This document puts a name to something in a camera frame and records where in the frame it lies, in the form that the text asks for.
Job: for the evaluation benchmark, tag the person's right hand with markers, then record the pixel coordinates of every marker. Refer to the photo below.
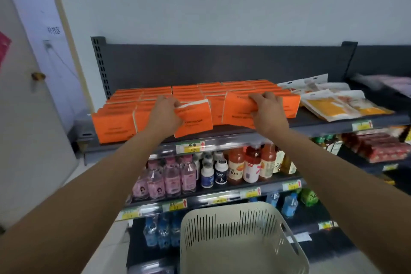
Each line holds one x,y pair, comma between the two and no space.
271,116

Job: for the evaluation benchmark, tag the person's left hand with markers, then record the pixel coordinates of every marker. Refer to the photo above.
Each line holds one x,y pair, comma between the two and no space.
163,118

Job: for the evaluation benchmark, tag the person's left fingers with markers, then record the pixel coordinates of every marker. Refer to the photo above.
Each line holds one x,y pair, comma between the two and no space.
169,101

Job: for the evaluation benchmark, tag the person's right fingers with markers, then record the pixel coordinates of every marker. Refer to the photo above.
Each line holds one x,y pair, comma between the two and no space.
264,97

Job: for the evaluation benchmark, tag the wide orange packet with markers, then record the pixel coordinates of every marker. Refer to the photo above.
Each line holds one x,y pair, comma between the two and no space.
239,111

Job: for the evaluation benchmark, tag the orange packet with white edge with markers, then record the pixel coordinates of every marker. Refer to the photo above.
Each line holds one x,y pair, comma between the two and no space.
196,118

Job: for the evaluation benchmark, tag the person's right forearm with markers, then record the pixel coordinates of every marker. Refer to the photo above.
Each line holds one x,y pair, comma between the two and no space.
346,193

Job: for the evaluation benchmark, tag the person's left forearm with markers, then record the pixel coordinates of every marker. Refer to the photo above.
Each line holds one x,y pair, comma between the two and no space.
80,200

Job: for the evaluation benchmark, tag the yellow price tag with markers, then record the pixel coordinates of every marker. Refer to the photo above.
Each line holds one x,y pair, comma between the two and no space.
175,205
217,200
362,125
327,225
130,213
292,185
390,167
190,147
250,192

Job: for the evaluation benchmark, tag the dark grey metal shelf unit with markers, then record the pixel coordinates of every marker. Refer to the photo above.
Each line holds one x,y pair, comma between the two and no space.
224,65

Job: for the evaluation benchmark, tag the rows of orange packets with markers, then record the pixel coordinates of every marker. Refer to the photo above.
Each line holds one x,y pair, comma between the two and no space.
115,126

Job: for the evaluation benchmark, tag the white and yellow snack pouch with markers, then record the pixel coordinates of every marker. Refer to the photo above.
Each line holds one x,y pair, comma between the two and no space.
327,106
369,103

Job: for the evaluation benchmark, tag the orange bottle with pale label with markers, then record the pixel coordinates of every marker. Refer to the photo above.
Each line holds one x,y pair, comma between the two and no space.
267,163

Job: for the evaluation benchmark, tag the yellow tea bottle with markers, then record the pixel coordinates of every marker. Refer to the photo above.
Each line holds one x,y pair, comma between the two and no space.
280,161

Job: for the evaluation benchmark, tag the red bottle with white label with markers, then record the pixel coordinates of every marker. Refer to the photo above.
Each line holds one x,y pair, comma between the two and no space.
251,167

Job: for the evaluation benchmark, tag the green capped bottles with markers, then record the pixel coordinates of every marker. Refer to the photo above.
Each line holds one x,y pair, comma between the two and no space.
324,140

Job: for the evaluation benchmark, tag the orange juice bottle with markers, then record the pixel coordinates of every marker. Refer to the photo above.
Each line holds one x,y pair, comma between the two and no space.
236,167

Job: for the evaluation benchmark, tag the cluster of pink drink bottles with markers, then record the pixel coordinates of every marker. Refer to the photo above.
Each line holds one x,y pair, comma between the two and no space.
171,177

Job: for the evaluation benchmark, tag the white bottle with blue label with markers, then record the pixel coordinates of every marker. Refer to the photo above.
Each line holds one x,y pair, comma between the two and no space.
207,176

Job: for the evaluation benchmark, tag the white bottle with dark label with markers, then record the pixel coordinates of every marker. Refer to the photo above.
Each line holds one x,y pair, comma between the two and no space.
221,172

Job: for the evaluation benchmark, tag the blue water bottle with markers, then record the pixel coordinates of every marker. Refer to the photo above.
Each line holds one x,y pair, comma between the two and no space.
150,232
273,198
290,205
163,232
175,230

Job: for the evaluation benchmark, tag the green packet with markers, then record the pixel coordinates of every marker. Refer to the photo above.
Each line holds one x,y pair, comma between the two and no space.
309,197

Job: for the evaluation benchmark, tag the adjacent dark shelf unit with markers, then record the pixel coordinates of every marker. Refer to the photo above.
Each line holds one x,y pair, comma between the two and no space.
382,58

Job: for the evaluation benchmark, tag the stack of red packets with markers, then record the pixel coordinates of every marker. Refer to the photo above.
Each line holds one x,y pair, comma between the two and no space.
379,148

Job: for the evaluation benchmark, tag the pile of pink packets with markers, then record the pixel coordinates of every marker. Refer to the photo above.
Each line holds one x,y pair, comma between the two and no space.
390,82

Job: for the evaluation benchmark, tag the brass door knob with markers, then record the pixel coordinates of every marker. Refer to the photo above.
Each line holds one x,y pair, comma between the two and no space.
38,76

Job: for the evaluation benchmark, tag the white door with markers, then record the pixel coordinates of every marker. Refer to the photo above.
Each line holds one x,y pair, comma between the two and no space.
29,129

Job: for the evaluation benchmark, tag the white shelf label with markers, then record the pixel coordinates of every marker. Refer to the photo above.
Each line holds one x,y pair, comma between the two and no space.
299,237

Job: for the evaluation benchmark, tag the cream plastic basket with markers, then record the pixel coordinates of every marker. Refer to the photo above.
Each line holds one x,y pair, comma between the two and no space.
237,245

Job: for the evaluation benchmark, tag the pink paper sheet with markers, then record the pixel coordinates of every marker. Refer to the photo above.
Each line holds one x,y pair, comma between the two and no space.
4,47

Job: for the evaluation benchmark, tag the beige door frame trim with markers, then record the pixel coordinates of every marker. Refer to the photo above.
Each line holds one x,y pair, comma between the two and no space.
67,36

